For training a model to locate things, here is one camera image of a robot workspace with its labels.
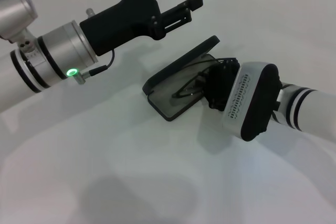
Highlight black cable with silver plug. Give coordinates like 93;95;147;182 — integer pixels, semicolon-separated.
76;49;117;85

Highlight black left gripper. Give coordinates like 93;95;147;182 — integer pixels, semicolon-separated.
79;0;205;57

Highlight black glasses case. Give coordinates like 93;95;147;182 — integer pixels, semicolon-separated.
142;35;221;123

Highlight black thin-frame glasses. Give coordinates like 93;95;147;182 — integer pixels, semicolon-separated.
171;56;240;99

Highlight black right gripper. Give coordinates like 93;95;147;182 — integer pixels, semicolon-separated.
195;61;241;112

